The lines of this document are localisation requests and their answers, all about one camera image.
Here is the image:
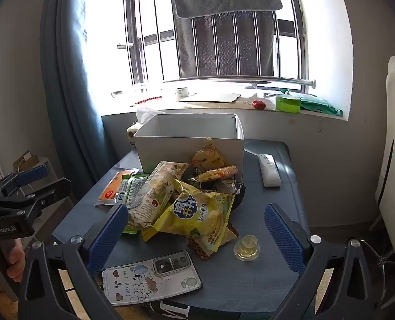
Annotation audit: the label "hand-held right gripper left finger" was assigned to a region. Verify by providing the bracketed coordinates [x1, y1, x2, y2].
[18, 203, 130, 320]

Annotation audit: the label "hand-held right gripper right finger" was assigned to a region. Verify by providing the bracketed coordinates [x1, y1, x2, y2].
[263, 203, 374, 320]

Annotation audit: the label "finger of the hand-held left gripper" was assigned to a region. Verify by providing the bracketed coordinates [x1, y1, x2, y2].
[0, 164, 49, 201]
[0, 178, 72, 222]

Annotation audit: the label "clear jelly cup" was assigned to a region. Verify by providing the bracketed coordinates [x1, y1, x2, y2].
[233, 235, 261, 262]

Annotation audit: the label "beige chip bag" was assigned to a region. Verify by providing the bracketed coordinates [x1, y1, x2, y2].
[127, 161, 190, 230]

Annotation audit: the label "dark silver snack packet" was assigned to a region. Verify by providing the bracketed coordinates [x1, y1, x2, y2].
[217, 178, 247, 212]

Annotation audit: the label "brown waffle pattern snack packet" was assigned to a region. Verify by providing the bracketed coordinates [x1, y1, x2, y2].
[186, 223, 240, 261]

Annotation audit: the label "yellow chip bag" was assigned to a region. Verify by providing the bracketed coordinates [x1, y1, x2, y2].
[141, 178, 239, 254]

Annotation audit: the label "small orange striped snack packet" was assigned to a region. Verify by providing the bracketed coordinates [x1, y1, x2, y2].
[194, 165, 239, 183]

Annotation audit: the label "white cardboard box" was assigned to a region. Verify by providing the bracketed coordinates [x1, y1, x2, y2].
[133, 113, 245, 177]

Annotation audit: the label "person's left hand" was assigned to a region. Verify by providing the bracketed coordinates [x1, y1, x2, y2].
[0, 239, 27, 295]

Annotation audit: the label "brown cardboard box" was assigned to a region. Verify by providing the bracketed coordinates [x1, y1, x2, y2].
[13, 150, 56, 181]

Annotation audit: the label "phone with cartoon case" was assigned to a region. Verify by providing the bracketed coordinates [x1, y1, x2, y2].
[102, 250, 203, 306]

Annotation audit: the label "blue tablecloth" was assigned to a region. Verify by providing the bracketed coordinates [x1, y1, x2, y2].
[51, 140, 311, 320]

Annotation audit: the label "white remote control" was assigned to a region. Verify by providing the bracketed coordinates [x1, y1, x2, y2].
[258, 154, 282, 187]

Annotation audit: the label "blue curtain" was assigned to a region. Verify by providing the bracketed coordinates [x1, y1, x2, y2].
[39, 0, 115, 204]

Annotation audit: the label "tissue pack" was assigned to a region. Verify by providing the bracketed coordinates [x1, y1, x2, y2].
[127, 107, 166, 145]

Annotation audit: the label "green round container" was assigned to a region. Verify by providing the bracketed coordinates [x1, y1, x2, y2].
[275, 94, 302, 113]

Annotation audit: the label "green plastic bag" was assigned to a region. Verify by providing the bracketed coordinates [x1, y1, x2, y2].
[279, 88, 344, 117]

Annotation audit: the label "metal window guard bars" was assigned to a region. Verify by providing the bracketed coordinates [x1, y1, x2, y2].
[101, 0, 318, 98]

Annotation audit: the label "dark mesh hanging cloth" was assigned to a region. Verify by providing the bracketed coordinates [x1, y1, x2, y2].
[174, 10, 279, 78]

